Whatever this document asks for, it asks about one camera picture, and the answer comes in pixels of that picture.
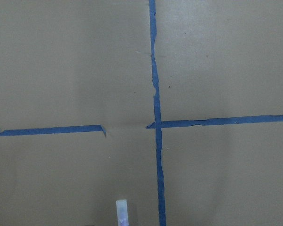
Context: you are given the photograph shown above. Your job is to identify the purple highlighter pen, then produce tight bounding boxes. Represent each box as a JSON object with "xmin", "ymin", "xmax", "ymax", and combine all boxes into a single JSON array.
[{"xmin": 116, "ymin": 199, "xmax": 129, "ymax": 226}]

